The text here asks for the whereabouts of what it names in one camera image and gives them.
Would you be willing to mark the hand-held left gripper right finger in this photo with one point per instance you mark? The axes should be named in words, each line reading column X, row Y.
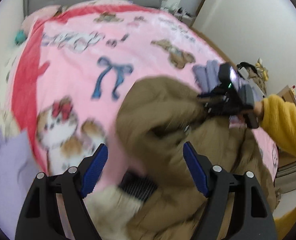
column 196, row 170

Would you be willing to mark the wooden desk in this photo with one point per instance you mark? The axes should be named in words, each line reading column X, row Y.
column 286, row 92

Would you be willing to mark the cream fuzzy cloth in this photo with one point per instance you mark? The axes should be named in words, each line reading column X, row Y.
column 113, row 207

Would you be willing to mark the teal toy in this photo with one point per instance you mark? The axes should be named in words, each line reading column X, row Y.
column 20, row 37

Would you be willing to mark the brown puffer jacket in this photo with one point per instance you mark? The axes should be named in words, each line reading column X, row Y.
column 168, row 120

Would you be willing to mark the purple puffer jacket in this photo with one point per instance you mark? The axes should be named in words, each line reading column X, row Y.
column 8, row 167

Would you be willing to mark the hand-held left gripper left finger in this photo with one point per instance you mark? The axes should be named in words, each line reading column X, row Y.
column 94, row 172

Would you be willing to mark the grey nightstand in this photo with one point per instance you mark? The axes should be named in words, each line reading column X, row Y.
column 186, row 18

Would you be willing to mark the pink printed blanket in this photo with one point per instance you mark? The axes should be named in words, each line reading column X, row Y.
column 75, row 62

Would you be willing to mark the brown fuzzy garment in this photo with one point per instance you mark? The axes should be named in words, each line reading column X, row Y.
column 259, row 82

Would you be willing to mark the open silver black suitcase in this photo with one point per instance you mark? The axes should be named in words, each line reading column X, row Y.
column 245, row 73

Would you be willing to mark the pink pillow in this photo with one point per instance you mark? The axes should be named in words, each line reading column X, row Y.
column 38, row 15

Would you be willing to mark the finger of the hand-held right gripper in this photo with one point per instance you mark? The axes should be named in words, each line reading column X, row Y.
column 213, row 94
column 216, row 108

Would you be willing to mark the yellow plush toy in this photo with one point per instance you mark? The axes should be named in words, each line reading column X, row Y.
column 261, row 66

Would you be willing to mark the person's right forearm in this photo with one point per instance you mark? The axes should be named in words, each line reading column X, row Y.
column 285, row 122

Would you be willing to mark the person's right hand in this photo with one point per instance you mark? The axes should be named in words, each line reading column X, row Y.
column 258, row 109

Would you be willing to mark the white floral bed sheet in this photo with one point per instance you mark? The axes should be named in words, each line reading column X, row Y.
column 5, row 80

